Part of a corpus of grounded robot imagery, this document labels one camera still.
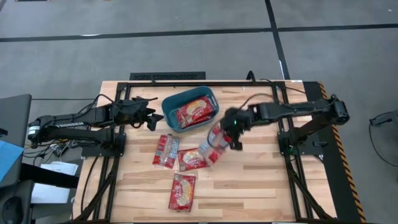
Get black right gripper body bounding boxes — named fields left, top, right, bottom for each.
left=221, top=106, right=253, bottom=134

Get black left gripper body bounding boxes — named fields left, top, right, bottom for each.
left=123, top=100, right=152, bottom=129

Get red Orville Redenbacher popcorn bag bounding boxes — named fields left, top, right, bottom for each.
left=152, top=134, right=181, bottom=170
left=177, top=147, right=210, bottom=172
left=179, top=113, right=216, bottom=129
left=174, top=95, right=216, bottom=125
left=198, top=120, right=233, bottom=168
left=168, top=172, right=197, bottom=213

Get blue plastic basket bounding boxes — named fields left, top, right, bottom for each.
left=161, top=85, right=220, bottom=134

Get long black floor tape line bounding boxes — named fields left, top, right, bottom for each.
left=0, top=23, right=398, bottom=43

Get short black floor tape line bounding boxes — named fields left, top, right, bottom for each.
left=264, top=0, right=291, bottom=80

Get white paper sheets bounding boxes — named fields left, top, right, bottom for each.
left=30, top=161, right=79, bottom=205

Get black bar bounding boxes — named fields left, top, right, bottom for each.
left=20, top=163, right=80, bottom=189

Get yellow black hazard tape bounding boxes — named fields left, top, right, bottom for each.
left=318, top=81, right=368, bottom=223

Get grey chair seat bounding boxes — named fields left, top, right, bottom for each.
left=0, top=94, right=33, bottom=187

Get blue paper sheet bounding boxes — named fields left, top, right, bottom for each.
left=0, top=139, right=25, bottom=183

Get black aluminium table frame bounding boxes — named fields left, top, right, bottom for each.
left=72, top=80, right=340, bottom=224

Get cable bundle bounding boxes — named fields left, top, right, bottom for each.
left=23, top=136, right=83, bottom=159

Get black cable along frame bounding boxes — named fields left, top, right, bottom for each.
left=80, top=155, right=100, bottom=215

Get thin black floor cable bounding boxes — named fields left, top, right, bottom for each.
left=368, top=118, right=398, bottom=168

